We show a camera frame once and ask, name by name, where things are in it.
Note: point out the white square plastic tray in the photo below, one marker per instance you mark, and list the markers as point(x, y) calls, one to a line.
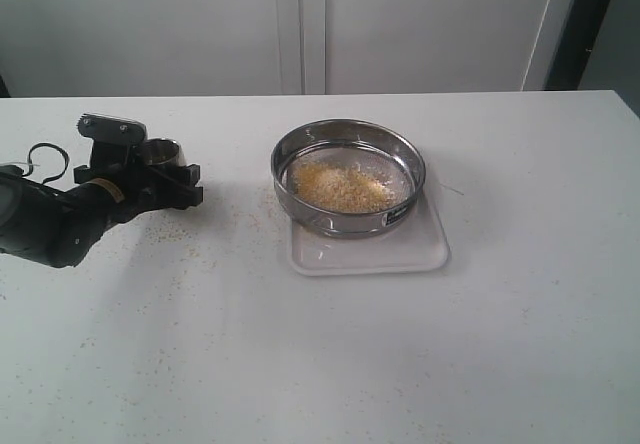
point(418, 244)

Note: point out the round stainless steel sieve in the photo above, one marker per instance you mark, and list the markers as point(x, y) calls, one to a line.
point(371, 148)

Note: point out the stainless steel cup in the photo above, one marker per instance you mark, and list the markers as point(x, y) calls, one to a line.
point(161, 152)

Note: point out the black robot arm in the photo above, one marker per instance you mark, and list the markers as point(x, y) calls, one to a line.
point(45, 225)

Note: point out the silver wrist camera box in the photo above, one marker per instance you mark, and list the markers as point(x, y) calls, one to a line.
point(111, 130)

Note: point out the grain mixture of rice and millet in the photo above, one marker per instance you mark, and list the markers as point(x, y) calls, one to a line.
point(341, 190)

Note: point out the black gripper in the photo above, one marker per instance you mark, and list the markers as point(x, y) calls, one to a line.
point(117, 184)

